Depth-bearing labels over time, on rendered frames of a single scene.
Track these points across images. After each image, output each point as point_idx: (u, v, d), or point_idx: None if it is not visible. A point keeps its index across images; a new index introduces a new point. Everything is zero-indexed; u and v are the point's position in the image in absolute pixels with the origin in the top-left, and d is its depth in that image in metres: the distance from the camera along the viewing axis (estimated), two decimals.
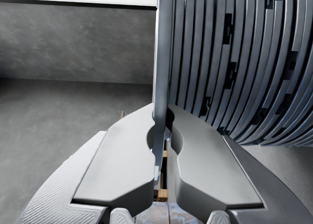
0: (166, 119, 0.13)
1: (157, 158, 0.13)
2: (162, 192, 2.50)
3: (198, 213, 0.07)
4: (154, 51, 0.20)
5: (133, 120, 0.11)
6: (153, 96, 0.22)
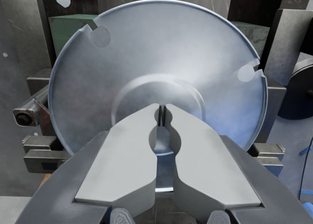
0: (164, 119, 0.13)
1: (74, 34, 0.21)
2: None
3: (196, 213, 0.07)
4: None
5: (135, 120, 0.11)
6: (147, 89, 0.23)
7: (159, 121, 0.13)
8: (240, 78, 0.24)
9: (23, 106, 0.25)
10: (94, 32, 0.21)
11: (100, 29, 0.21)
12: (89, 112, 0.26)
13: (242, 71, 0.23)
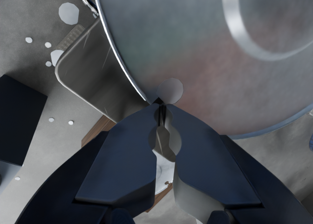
0: (164, 119, 0.13)
1: None
2: None
3: (196, 213, 0.07)
4: None
5: (135, 120, 0.11)
6: (307, 35, 0.15)
7: (159, 121, 0.13)
8: (177, 82, 0.14)
9: None
10: None
11: None
12: None
13: (177, 92, 0.15)
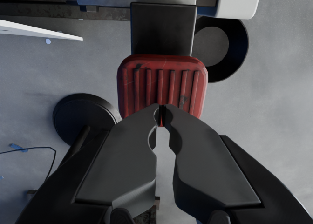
0: (164, 119, 0.13)
1: None
2: None
3: (196, 213, 0.07)
4: None
5: (135, 120, 0.11)
6: None
7: (159, 121, 0.13)
8: None
9: None
10: None
11: None
12: None
13: None
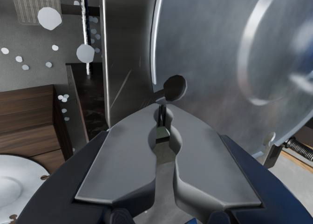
0: (164, 119, 0.13)
1: None
2: None
3: (196, 213, 0.07)
4: (276, 21, 0.15)
5: (135, 120, 0.11)
6: None
7: (159, 121, 0.13)
8: None
9: None
10: None
11: None
12: None
13: None
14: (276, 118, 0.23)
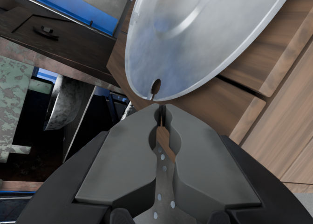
0: (164, 119, 0.13)
1: (130, 30, 0.35)
2: None
3: (196, 213, 0.07)
4: (161, 16, 0.25)
5: (135, 120, 0.11)
6: None
7: (159, 121, 0.13)
8: None
9: None
10: (64, 140, 0.92)
11: (64, 139, 0.91)
12: (145, 51, 0.28)
13: None
14: None
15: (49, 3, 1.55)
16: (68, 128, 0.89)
